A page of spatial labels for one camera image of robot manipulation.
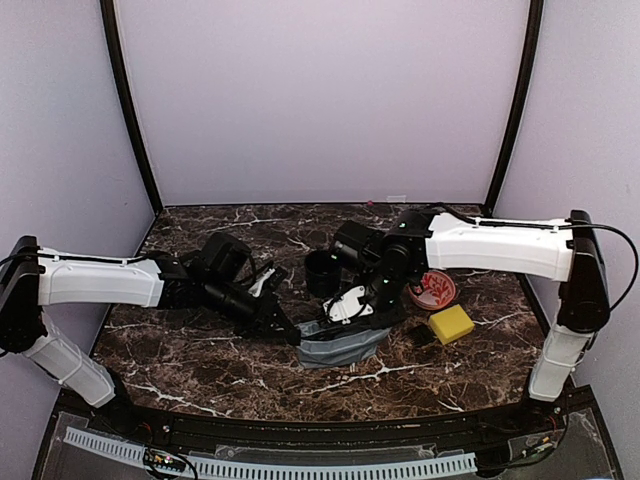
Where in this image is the black frame post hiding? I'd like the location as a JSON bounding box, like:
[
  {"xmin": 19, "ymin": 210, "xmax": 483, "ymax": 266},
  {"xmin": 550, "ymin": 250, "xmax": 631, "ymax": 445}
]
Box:
[
  {"xmin": 99, "ymin": 0, "xmax": 164, "ymax": 216},
  {"xmin": 482, "ymin": 0, "xmax": 545, "ymax": 216}
]

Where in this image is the black front table rail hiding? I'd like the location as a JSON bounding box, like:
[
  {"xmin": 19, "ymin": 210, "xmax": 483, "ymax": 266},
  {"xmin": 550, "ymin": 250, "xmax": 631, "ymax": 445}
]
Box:
[{"xmin": 126, "ymin": 406, "xmax": 525, "ymax": 450}]

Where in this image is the grey zipper pouch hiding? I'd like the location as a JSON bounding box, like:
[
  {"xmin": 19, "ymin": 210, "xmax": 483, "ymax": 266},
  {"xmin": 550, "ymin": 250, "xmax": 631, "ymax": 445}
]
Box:
[{"xmin": 296, "ymin": 321, "xmax": 390, "ymax": 369}]

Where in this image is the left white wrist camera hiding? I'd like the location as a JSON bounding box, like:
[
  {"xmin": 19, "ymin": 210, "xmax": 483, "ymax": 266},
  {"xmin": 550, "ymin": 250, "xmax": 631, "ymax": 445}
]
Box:
[{"xmin": 248, "ymin": 267, "xmax": 288, "ymax": 298}]

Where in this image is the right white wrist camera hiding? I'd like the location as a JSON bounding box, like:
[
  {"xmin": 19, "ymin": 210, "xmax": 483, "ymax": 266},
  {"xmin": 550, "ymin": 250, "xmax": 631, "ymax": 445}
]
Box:
[{"xmin": 323, "ymin": 286, "xmax": 374, "ymax": 325}]

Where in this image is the left black frame post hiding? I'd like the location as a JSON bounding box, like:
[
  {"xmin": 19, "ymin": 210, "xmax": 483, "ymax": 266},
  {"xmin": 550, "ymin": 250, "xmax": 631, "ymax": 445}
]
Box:
[{"xmin": 99, "ymin": 0, "xmax": 164, "ymax": 216}]

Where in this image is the dark green mug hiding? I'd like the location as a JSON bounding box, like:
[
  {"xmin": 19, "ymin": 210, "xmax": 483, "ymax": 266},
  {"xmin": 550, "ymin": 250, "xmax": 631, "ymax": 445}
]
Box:
[{"xmin": 304, "ymin": 250, "xmax": 342, "ymax": 298}]

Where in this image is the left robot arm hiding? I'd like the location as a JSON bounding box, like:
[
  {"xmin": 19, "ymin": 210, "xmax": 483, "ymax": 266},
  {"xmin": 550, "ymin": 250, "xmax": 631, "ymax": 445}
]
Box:
[{"xmin": 1, "ymin": 233, "xmax": 301, "ymax": 436}]

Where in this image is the black clipper guard comb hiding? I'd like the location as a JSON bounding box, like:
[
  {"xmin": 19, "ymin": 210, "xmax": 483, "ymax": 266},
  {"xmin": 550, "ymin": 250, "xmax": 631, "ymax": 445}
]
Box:
[{"xmin": 406, "ymin": 324, "xmax": 437, "ymax": 348}]

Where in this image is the yellow sponge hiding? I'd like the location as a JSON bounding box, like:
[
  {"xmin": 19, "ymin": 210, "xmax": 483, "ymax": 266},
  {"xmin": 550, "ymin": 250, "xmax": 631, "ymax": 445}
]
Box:
[{"xmin": 428, "ymin": 305, "xmax": 475, "ymax": 345}]

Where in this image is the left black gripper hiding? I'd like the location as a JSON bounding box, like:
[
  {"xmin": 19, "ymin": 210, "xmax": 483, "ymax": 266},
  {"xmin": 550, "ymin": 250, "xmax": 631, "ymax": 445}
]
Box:
[{"xmin": 202, "ymin": 276, "xmax": 298, "ymax": 340}]

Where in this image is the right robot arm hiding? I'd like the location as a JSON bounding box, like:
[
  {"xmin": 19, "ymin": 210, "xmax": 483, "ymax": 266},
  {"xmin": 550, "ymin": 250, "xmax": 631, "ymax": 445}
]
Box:
[{"xmin": 323, "ymin": 204, "xmax": 616, "ymax": 434}]

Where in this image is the right black frame post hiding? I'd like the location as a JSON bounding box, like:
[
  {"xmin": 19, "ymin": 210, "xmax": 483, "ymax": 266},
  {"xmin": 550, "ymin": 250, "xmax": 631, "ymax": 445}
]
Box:
[{"xmin": 482, "ymin": 0, "xmax": 545, "ymax": 216}]

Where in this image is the white slotted cable duct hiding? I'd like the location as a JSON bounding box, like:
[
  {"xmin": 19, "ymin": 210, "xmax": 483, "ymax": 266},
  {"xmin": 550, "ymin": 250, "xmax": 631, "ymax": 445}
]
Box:
[{"xmin": 63, "ymin": 427, "xmax": 477, "ymax": 479}]

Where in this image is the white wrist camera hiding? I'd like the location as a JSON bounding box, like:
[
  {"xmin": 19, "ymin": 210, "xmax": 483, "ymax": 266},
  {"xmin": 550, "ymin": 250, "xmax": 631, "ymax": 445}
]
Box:
[
  {"xmin": 248, "ymin": 267, "xmax": 288, "ymax": 298},
  {"xmin": 323, "ymin": 286, "xmax": 374, "ymax": 325}
]

